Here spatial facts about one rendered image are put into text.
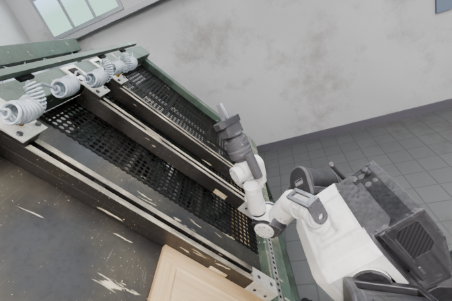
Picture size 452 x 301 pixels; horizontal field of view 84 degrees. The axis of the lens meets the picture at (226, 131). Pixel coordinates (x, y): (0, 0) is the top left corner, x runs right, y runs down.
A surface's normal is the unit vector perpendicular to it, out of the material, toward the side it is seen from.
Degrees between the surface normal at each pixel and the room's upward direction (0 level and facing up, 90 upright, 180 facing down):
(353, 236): 23
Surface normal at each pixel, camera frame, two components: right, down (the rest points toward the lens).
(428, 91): -0.15, 0.44
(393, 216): -0.68, -0.67
